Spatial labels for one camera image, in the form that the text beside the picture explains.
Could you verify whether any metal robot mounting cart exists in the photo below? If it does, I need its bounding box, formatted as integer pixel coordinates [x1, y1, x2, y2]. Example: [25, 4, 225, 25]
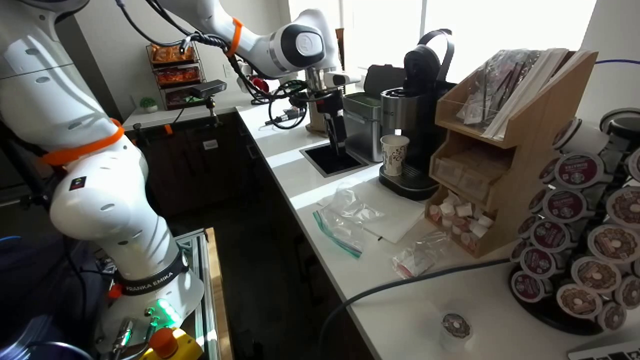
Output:
[91, 225, 221, 360]

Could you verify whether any bright window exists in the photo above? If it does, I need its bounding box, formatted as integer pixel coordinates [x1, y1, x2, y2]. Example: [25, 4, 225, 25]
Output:
[287, 0, 598, 88]

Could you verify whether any yellow red emergency stop button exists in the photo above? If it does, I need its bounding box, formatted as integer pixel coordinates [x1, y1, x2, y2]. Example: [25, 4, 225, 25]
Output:
[140, 326, 201, 360]

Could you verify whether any black cable across counter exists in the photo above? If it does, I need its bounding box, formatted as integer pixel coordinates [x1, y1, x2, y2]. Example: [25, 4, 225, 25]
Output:
[313, 258, 514, 360]

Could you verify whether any loose white coffee pod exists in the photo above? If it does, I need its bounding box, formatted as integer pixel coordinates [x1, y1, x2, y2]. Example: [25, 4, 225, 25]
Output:
[439, 309, 474, 339]

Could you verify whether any patterned white paper cup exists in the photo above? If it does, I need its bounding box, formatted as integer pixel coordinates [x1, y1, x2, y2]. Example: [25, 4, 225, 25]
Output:
[378, 131, 412, 179]

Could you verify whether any shelf with orange boxes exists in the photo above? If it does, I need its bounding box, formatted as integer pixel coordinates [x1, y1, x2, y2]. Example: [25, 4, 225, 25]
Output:
[145, 39, 204, 109]

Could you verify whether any stainless steel lidded bin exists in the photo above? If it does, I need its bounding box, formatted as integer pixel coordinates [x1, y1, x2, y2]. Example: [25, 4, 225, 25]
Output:
[342, 62, 408, 166]

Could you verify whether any dark cabinet with white top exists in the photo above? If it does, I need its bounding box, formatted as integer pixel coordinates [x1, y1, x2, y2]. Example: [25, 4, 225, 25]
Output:
[121, 97, 267, 215]

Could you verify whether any black coffee pod carousel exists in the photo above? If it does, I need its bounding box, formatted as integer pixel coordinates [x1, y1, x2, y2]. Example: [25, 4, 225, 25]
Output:
[505, 107, 640, 338]

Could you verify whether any thin blue cable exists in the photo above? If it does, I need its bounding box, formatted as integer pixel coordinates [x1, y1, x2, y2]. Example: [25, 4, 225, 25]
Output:
[593, 55, 640, 67]

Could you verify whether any black silver pod coffeemaker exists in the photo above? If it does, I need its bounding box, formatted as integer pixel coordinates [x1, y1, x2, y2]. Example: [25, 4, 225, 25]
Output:
[378, 25, 457, 201]

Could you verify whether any steel framed counter trash chute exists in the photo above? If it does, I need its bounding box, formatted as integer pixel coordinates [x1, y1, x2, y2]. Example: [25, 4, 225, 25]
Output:
[299, 140, 366, 177]

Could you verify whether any orange cable strap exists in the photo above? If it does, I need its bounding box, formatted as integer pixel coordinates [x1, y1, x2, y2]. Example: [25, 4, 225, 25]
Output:
[225, 16, 245, 55]
[37, 117, 128, 167]

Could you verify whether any clear wrapped packets bundle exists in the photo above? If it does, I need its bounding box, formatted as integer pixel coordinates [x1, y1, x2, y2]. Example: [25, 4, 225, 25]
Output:
[457, 48, 556, 137]

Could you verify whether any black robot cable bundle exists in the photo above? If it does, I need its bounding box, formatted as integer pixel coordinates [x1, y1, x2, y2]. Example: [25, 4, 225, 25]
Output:
[115, 0, 311, 131]

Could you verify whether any small clear packet bag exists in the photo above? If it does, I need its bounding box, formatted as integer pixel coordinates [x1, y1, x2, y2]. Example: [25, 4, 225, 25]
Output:
[389, 229, 461, 279]

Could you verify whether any wooden condiment organizer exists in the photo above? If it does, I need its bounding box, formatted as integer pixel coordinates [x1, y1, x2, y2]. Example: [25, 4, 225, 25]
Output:
[423, 46, 599, 258]

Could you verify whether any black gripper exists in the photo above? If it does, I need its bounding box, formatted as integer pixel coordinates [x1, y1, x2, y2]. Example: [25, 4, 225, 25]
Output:
[309, 67, 350, 155]

